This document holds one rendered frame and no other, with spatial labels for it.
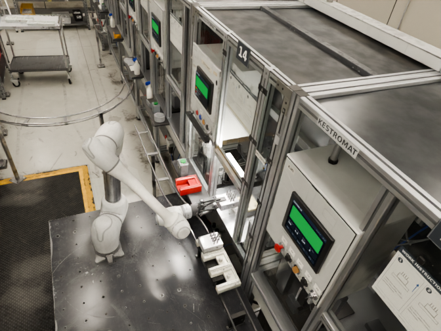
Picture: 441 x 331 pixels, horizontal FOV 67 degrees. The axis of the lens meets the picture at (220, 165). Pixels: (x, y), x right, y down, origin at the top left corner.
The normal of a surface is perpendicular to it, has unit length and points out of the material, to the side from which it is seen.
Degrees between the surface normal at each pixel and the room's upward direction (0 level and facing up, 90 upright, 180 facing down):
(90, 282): 0
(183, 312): 0
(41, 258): 0
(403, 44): 90
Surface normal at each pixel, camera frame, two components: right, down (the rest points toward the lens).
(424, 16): -0.92, 0.18
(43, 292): 0.10, -0.76
